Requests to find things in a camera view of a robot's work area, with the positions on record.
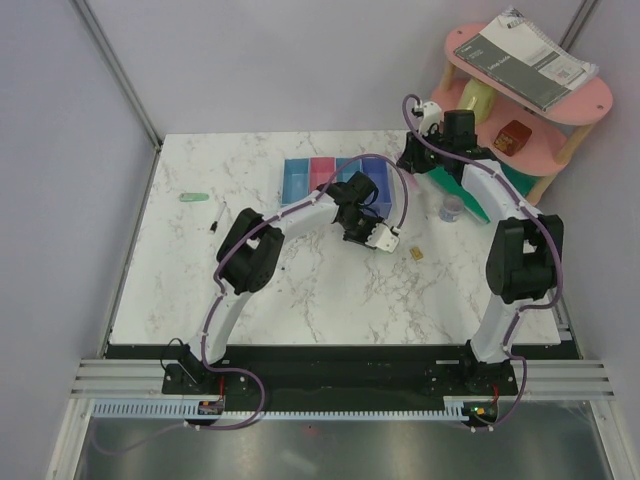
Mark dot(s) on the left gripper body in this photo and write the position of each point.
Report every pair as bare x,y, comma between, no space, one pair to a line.
358,229

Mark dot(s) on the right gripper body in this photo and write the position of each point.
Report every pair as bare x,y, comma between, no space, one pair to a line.
421,155

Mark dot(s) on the purple drawer box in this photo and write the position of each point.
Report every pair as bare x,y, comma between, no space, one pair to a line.
377,170

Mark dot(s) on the teal blue drawer box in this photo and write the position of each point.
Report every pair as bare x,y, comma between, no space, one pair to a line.
346,168

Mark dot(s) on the pink drawer box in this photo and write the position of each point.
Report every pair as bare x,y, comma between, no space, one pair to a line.
320,171

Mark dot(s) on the light blue drawer box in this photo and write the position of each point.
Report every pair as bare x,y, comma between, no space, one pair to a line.
295,180

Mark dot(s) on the pink highlighter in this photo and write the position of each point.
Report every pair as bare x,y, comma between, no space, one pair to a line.
412,184

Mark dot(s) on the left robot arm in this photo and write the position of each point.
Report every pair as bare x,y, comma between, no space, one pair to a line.
250,252

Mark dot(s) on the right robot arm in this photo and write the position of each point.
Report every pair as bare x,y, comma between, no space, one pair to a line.
524,266

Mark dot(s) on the jar of rubber bands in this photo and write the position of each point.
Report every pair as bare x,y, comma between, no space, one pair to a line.
451,208

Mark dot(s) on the small yellow eraser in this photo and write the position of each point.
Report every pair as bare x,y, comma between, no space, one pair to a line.
416,253

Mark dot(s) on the red brown cube box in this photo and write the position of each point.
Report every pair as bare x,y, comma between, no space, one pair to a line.
512,138

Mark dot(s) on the pink three-tier shelf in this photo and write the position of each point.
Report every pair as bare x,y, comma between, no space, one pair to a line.
556,134

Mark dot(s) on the green folder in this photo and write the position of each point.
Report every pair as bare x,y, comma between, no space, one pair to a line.
522,182

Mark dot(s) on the grey setup guide booklet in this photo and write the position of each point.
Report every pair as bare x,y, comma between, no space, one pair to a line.
517,54

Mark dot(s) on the small green highlighter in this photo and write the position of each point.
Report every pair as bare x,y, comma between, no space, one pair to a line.
189,197

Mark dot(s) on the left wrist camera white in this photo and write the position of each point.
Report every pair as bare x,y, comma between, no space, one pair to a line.
384,238

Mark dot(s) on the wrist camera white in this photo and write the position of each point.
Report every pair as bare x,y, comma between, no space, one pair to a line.
384,238
428,113

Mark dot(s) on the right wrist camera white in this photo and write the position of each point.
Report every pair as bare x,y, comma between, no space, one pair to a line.
428,113

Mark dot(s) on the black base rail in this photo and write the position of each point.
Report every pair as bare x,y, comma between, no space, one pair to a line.
340,378

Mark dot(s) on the white cable duct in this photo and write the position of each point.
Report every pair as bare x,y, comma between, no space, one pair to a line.
192,409

